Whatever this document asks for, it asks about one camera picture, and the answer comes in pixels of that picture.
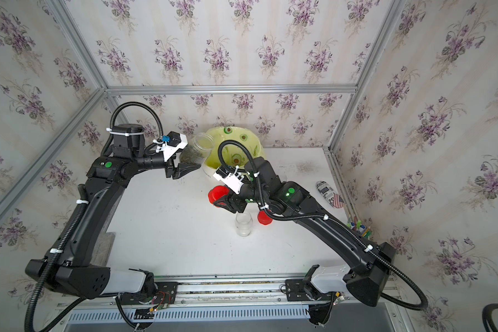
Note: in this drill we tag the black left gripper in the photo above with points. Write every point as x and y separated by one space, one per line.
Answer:
181 169

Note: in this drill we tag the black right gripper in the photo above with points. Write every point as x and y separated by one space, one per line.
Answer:
232 203

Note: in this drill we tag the red-lid tea jar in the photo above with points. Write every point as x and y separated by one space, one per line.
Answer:
197 150
243 224

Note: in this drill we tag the red jar lid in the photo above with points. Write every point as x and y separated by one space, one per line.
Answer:
263 218
217 193

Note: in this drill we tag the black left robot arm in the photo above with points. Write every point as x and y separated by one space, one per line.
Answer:
66 267

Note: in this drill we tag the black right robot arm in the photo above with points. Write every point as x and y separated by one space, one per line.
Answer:
247 179

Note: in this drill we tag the white trash bin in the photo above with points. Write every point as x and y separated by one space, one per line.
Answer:
209 169

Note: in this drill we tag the flag patterned can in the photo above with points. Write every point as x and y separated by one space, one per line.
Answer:
330 195

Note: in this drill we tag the grey block beside table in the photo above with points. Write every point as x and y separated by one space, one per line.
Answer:
102 249

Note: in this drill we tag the coloured markers bundle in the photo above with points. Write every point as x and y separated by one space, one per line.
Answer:
358 226

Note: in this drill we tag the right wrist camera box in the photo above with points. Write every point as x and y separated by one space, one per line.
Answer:
233 180

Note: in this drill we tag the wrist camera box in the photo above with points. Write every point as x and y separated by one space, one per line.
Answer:
233 180
170 144

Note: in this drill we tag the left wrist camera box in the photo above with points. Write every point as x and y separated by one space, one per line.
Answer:
170 144

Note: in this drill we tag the aluminium rail frame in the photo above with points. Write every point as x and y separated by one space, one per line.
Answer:
228 290

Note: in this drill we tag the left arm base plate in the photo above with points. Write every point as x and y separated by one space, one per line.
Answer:
165 295

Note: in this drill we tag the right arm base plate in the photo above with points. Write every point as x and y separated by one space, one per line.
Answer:
297 290

